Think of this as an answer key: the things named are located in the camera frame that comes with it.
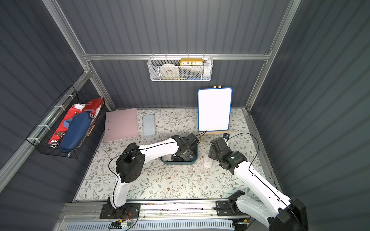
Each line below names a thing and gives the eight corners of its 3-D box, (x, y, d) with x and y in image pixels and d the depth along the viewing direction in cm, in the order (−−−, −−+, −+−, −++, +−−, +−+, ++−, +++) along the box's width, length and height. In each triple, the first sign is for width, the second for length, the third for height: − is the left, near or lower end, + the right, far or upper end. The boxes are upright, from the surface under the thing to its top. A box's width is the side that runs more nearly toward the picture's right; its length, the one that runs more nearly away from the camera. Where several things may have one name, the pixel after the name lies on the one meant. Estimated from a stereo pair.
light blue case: (145, 137, 106) (144, 135, 104) (143, 117, 118) (142, 115, 116) (156, 134, 107) (156, 132, 105) (154, 115, 119) (153, 113, 118)
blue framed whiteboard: (197, 137, 105) (199, 103, 78) (196, 122, 114) (198, 87, 87) (225, 137, 105) (237, 103, 78) (222, 122, 114) (232, 87, 87)
